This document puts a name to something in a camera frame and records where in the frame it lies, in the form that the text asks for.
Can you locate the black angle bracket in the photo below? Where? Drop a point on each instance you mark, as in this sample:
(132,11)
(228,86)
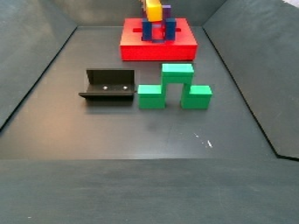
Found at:
(109,83)

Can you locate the red base board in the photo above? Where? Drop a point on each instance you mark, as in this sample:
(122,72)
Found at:
(137,50)

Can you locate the yellow rectangular bar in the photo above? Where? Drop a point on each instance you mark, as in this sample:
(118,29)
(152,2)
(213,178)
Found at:
(153,10)

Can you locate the dark blue U-shaped block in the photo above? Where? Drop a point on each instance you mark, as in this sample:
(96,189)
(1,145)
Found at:
(157,32)

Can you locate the green arch block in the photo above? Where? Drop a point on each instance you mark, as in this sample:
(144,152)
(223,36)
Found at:
(194,95)

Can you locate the purple U-shaped block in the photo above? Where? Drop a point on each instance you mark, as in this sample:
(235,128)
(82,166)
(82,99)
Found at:
(166,11)

